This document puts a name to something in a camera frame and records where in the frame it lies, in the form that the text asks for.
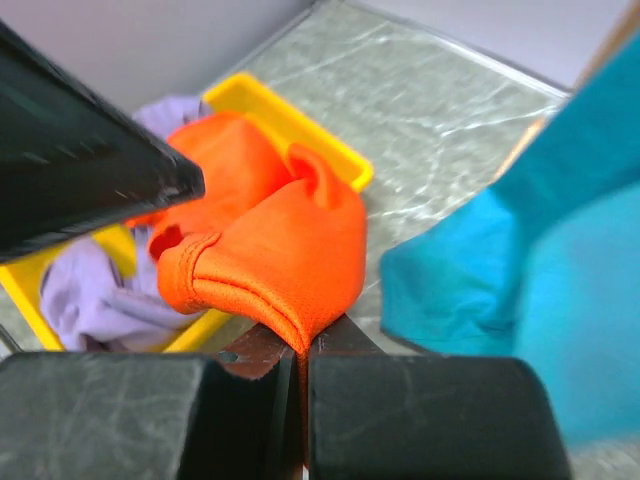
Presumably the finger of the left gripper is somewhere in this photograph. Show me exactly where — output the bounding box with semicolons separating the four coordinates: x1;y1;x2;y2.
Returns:
1;25;205;263

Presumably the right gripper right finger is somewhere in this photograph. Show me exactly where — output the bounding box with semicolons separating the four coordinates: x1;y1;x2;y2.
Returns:
308;317;572;479

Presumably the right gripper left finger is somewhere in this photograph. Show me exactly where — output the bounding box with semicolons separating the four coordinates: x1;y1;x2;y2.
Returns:
1;326;295;479

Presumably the orange t shirt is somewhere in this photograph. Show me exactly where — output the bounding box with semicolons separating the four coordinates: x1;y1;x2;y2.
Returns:
124;110;370;354

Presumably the purple t shirt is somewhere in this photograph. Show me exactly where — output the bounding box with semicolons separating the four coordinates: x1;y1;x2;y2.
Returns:
38;95;211;354

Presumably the blue t shirt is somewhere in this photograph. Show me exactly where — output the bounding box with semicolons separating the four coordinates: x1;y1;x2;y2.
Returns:
380;40;639;444

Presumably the yellow plastic tray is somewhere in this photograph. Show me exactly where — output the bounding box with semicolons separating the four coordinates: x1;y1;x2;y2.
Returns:
1;72;374;353

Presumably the wooden clothes rack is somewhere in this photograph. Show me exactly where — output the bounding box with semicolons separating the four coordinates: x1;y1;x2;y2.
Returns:
491;1;639;183

